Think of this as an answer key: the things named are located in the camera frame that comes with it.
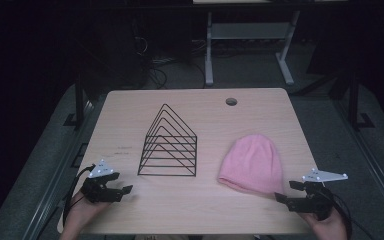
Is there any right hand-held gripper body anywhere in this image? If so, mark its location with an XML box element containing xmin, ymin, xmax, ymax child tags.
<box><xmin>287</xmin><ymin>168</ymin><xmax>349</xmax><ymax>221</ymax></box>

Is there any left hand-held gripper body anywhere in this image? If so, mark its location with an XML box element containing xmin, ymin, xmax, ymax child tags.
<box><xmin>80</xmin><ymin>159</ymin><xmax>123</xmax><ymax>204</ymax></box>

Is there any pink knitted beanie hat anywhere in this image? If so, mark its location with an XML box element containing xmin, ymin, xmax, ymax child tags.
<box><xmin>217</xmin><ymin>134</ymin><xmax>285</xmax><ymax>196</ymax></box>

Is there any person's left hand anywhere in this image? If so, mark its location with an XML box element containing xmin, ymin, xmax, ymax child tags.
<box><xmin>63</xmin><ymin>190</ymin><xmax>112</xmax><ymax>235</ymax></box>

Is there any person's right hand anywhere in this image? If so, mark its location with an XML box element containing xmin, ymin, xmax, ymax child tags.
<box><xmin>299</xmin><ymin>207</ymin><xmax>348</xmax><ymax>240</ymax></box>

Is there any black metal stand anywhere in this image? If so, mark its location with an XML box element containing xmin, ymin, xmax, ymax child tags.
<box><xmin>345</xmin><ymin>68</ymin><xmax>376</xmax><ymax>132</ymax></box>
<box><xmin>63</xmin><ymin>64</ymin><xmax>93</xmax><ymax>129</ymax></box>

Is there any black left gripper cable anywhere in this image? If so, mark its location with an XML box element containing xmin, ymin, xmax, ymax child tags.
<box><xmin>61</xmin><ymin>164</ymin><xmax>97</xmax><ymax>228</ymax></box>

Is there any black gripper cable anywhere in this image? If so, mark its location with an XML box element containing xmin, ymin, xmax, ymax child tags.
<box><xmin>61</xmin><ymin>164</ymin><xmax>97</xmax><ymax>228</ymax></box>
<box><xmin>323</xmin><ymin>186</ymin><xmax>378</xmax><ymax>240</ymax></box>

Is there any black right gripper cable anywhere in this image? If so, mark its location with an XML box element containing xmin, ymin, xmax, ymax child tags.
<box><xmin>323</xmin><ymin>186</ymin><xmax>378</xmax><ymax>240</ymax></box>

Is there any aluminium frame rail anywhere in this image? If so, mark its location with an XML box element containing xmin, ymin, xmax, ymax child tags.
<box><xmin>21</xmin><ymin>99</ymin><xmax>96</xmax><ymax>240</ymax></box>
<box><xmin>331</xmin><ymin>98</ymin><xmax>384</xmax><ymax>231</ymax></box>

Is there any black wire file rack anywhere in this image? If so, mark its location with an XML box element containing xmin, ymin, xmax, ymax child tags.
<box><xmin>137</xmin><ymin>103</ymin><xmax>198</xmax><ymax>178</ymax></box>

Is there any tangle of floor cables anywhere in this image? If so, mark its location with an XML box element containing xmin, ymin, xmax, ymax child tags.
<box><xmin>131</xmin><ymin>19</ymin><xmax>208</xmax><ymax>90</ymax></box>

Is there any white metal desk frame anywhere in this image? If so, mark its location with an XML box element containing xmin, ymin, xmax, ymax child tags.
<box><xmin>203</xmin><ymin>9</ymin><xmax>302</xmax><ymax>87</ymax></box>

